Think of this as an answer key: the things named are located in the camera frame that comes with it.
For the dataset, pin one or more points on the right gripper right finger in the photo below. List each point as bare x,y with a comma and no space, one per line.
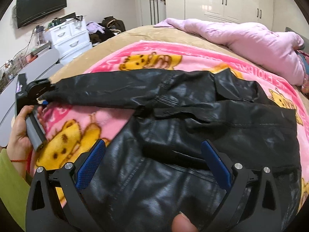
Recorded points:
251,202

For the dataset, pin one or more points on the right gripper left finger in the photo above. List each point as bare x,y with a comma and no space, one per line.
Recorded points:
55,202

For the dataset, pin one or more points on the black leather jacket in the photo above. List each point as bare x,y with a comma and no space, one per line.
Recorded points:
154,168

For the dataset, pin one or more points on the green sleeve left forearm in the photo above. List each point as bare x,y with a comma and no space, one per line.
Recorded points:
14,191

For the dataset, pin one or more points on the pile of dark clothes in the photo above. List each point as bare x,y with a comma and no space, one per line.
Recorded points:
108,28

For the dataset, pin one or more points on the left hand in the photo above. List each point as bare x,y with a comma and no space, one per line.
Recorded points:
19,146

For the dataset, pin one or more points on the right hand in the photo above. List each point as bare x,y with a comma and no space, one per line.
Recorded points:
181,223

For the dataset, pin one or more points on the pink cartoon fleece blanket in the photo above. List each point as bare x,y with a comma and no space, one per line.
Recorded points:
71,130

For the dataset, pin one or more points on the tan bed sheet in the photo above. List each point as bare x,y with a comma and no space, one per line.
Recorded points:
149,33

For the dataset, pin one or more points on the white drawer chest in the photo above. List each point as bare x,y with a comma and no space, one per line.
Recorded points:
70,38

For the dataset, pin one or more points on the pink quilted comforter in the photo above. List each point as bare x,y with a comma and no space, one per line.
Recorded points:
274,51

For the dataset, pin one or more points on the white wardrobe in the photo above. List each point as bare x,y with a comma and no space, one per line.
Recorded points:
231,11

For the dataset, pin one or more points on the black wall television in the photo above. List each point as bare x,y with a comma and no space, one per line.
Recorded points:
28,11

